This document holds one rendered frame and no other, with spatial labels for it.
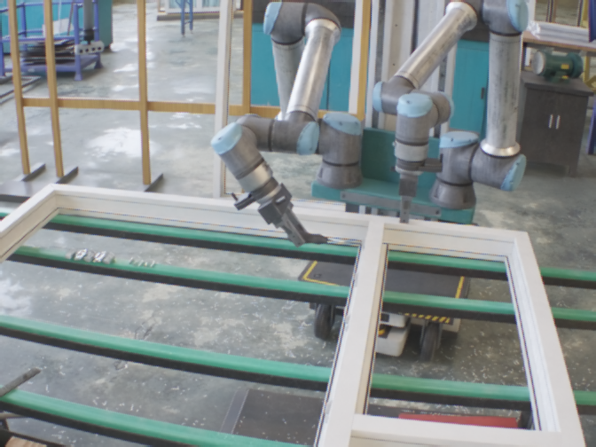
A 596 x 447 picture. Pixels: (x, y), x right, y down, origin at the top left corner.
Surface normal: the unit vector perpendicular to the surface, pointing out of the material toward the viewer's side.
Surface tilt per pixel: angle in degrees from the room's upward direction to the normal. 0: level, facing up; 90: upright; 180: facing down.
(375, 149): 90
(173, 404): 0
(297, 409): 0
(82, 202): 90
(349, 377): 0
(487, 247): 90
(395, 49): 90
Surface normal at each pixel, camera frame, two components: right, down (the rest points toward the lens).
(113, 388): 0.03, -0.90
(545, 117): -0.18, 0.42
